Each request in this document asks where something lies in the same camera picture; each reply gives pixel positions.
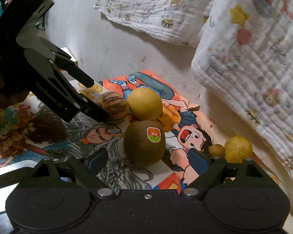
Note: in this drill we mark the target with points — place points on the brown kiwi with sticker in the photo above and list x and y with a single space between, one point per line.
144 143

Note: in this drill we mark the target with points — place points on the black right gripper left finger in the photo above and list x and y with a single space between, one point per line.
86 172

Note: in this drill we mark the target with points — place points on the round yellow pear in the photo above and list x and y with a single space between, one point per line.
145 104

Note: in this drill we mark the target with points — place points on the dark striped pepino melon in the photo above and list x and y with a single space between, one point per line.
115 105

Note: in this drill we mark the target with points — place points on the yellow-green lumpy pear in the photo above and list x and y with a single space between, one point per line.
238 148

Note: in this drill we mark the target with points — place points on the white printed muslin cloth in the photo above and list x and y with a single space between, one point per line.
245 57
177 22

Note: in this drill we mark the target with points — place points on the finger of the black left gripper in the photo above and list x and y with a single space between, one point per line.
52 88
63 61

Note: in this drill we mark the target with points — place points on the colourful cartoon table cloth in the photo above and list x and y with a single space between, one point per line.
31 131

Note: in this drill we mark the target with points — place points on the white printed muslin cloth left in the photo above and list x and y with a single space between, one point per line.
177 22

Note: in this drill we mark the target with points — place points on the white printed muslin cloth right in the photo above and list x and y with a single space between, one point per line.
245 57

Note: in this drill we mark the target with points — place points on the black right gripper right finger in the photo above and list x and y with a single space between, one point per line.
209 171

